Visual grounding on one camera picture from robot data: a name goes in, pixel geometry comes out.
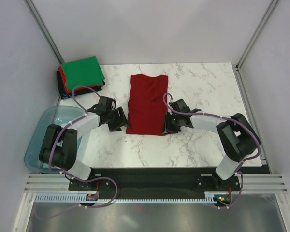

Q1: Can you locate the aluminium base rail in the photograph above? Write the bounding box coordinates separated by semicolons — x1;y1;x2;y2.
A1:
24;174;287;194

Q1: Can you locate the clear blue plastic bin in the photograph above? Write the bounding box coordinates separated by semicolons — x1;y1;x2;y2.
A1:
24;106;90;179

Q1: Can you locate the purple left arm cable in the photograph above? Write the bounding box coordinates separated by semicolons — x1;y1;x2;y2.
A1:
35;85;119;220

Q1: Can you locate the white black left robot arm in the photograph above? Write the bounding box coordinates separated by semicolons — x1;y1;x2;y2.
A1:
39;96;128;192

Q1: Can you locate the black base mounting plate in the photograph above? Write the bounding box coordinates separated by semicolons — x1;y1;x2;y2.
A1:
68;167;240;200

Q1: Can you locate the right aluminium frame post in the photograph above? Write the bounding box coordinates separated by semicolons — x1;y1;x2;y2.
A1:
234;0;281;71

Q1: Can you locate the dark red t shirt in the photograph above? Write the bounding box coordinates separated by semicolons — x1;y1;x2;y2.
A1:
126;74;168;136

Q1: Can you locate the aluminium frame post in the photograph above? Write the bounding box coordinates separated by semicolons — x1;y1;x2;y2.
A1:
24;0;64;63
234;0;281;71

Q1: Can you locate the folded green t shirt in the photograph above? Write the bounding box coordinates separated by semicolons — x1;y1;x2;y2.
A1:
60;56;105;90

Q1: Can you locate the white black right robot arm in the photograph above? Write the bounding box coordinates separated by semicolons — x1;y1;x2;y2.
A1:
162;93;261;190

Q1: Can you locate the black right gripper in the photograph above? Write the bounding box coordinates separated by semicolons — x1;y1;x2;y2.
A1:
160;112;182;135

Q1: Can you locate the left aluminium frame post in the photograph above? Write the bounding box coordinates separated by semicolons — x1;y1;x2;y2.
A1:
24;0;64;63

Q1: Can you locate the white slotted cable duct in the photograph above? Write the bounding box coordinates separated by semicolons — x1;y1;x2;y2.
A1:
34;192;230;204

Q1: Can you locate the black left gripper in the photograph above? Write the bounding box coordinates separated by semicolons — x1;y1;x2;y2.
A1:
106;107;130;132

